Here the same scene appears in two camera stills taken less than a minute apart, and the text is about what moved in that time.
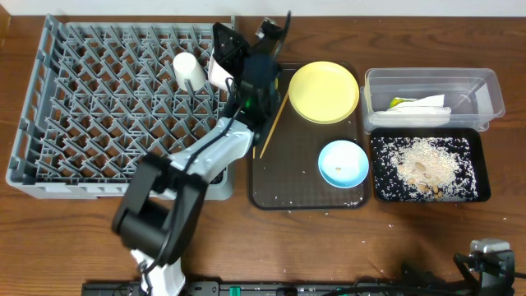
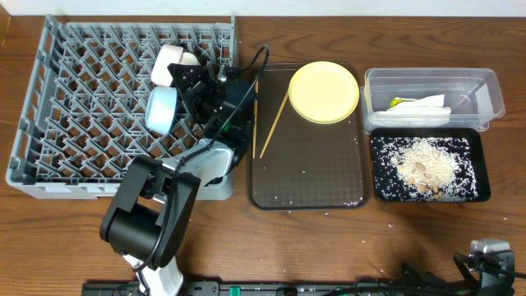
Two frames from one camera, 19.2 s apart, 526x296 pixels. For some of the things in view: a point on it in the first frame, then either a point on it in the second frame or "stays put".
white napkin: [422, 113] stays put
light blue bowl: [343, 164] to [161, 108]
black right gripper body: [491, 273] stays put
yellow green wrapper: [396, 100] stays put
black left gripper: [250, 50] to [197, 91]
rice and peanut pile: [424, 168] stays put
